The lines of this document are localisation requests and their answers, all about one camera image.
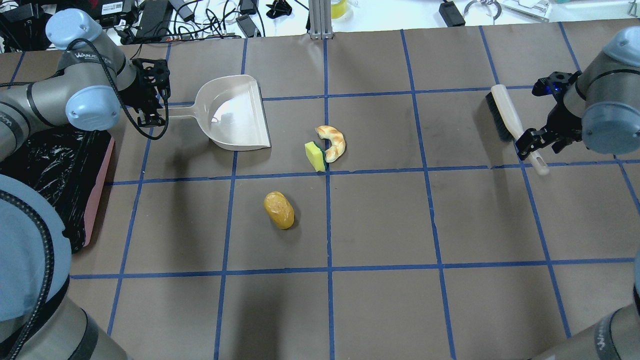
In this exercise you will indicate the yellow green sponge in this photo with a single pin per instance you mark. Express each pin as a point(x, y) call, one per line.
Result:
point(316, 156)

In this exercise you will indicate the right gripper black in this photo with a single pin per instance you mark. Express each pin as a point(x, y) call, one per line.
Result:
point(561, 123)

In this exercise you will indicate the beige plastic dustpan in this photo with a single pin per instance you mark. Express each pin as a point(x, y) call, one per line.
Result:
point(229, 111)

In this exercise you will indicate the toy potato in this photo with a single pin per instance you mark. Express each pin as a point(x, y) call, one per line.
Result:
point(279, 210)

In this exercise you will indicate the bin with black bag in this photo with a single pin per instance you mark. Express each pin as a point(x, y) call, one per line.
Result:
point(68, 167)

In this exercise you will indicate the toy croissant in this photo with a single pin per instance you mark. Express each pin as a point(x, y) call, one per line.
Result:
point(336, 139)

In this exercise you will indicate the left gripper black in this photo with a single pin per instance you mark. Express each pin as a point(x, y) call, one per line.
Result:
point(138, 98)

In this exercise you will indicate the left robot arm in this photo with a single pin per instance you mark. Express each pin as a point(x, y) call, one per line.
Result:
point(93, 84)

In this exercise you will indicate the beige hand brush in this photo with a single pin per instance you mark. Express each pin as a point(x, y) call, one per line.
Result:
point(509, 127)

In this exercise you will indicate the aluminium frame post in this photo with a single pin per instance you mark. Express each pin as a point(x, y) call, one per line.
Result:
point(320, 20)

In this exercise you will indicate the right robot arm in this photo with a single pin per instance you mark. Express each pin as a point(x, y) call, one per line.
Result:
point(600, 107)

